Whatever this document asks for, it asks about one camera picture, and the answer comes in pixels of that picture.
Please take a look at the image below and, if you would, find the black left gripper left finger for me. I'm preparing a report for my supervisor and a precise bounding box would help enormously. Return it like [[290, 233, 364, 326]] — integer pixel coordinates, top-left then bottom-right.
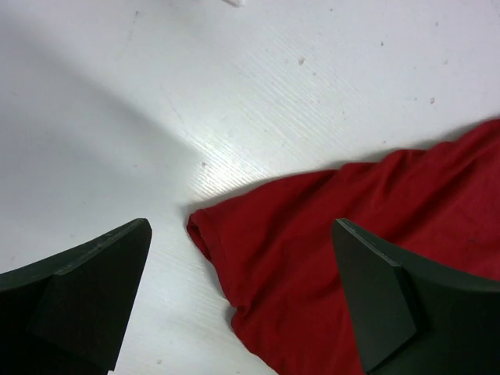
[[1, 218, 152, 374]]

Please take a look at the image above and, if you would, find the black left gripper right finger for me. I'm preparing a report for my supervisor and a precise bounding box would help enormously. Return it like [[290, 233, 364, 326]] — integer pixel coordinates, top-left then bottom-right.
[[332, 219, 499, 374]]

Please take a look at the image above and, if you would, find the red t shirt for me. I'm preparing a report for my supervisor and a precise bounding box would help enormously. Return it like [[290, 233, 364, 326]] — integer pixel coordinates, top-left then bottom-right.
[[187, 120, 499, 374]]

